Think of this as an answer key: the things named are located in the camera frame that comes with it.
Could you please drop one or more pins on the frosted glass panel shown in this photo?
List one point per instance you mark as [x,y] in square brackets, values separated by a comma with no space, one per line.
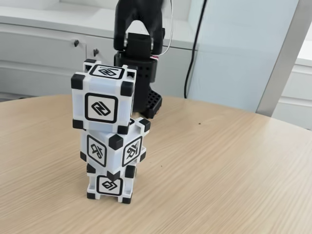
[231,48]

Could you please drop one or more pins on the white cube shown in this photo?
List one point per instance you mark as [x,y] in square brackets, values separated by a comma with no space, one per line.
[100,107]
[109,185]
[97,151]

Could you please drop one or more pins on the white cube, layered-diamond symbol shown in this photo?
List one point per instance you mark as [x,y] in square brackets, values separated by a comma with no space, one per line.
[109,185]

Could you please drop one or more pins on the white low cabinet with drawers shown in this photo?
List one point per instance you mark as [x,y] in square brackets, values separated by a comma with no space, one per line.
[29,48]

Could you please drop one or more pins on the small black cabinet key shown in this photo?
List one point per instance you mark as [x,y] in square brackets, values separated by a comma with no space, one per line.
[76,43]
[95,52]

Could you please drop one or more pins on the grey metal post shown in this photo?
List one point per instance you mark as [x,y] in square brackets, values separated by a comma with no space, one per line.
[280,61]

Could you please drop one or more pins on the white side cabinet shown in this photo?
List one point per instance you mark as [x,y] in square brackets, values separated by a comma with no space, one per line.
[299,97]

